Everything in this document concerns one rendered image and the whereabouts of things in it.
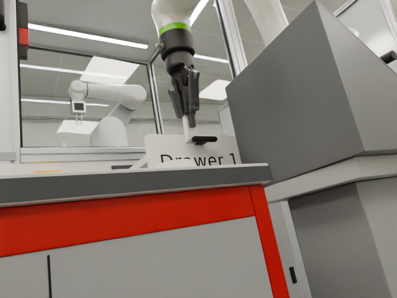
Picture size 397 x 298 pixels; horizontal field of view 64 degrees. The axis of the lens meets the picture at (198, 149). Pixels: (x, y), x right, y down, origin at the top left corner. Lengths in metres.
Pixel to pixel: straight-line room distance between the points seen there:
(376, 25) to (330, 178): 1.90
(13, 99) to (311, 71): 0.79
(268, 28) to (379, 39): 1.40
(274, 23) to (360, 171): 0.66
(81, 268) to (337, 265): 0.55
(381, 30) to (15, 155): 2.18
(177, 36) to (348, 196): 0.55
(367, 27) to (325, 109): 1.88
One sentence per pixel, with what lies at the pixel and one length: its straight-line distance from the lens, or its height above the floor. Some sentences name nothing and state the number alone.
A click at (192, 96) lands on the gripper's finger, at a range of 0.80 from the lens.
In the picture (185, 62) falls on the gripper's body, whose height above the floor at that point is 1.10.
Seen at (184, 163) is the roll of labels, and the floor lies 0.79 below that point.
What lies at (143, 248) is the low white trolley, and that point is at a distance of 0.38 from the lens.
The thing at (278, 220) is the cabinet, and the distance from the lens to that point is 1.34.
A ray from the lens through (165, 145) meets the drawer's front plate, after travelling 0.78.
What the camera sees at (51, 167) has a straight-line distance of 0.99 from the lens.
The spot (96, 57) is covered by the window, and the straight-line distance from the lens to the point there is 1.20.
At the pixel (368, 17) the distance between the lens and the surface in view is 2.55.
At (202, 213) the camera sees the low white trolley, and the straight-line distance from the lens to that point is 0.42.
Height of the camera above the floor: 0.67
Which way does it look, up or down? 15 degrees up
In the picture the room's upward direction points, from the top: 11 degrees counter-clockwise
